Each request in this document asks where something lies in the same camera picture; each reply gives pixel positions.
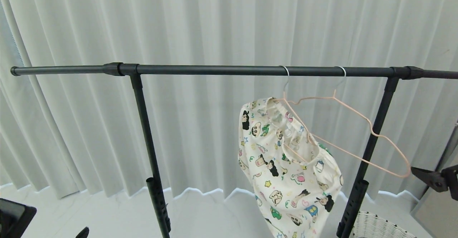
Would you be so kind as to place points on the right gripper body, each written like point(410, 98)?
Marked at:
point(451, 182)

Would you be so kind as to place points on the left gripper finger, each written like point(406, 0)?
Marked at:
point(83, 233)

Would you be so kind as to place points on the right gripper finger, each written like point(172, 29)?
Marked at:
point(429, 179)

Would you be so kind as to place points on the cream printed garment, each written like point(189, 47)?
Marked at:
point(286, 180)

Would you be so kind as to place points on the pink clothes hanger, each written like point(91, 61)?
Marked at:
point(334, 96)
point(285, 84)

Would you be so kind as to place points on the white laundry basket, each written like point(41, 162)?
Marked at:
point(379, 227)

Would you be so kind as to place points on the black clothes rack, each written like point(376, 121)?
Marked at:
point(214, 69)

